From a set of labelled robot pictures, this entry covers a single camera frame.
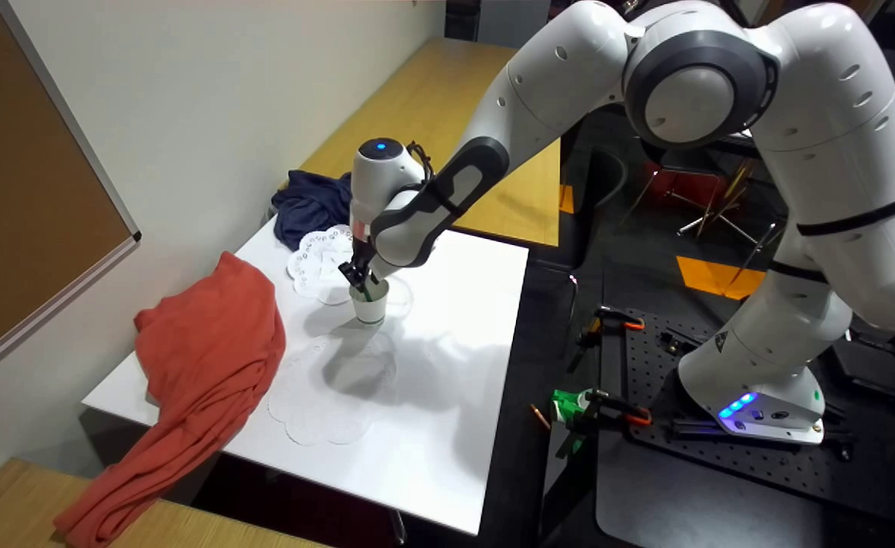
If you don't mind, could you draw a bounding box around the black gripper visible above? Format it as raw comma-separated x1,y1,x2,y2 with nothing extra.
336,232,397,303

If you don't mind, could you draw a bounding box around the white cup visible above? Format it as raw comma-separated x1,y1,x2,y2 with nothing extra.
347,283,393,328

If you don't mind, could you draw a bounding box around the white lace paper doily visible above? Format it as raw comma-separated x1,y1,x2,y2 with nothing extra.
283,221,362,308

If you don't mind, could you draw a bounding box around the dark blue cloth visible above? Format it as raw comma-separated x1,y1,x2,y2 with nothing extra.
269,167,357,253

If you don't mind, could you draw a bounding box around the red cloth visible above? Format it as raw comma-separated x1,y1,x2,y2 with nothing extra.
52,250,289,548

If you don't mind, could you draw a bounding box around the large wooden table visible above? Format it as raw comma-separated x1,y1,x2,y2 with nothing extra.
299,36,564,253

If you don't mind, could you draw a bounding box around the small wooden table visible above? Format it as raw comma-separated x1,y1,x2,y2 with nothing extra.
0,456,328,548

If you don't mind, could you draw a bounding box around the cork board with metal frame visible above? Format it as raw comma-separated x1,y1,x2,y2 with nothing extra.
0,0,143,393

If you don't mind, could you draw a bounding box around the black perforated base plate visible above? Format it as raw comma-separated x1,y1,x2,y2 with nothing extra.
625,308,895,531

